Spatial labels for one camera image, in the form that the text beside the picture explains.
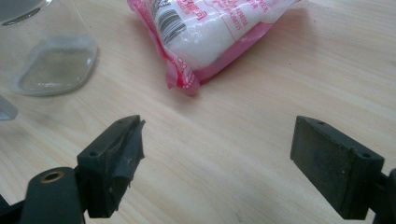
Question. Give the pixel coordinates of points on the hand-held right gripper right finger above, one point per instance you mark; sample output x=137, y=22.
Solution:
x=330, y=161

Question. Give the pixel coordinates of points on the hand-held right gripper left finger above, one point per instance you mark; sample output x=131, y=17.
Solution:
x=102, y=168

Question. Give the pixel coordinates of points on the pink and white plastic bag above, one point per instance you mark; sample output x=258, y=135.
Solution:
x=205, y=40

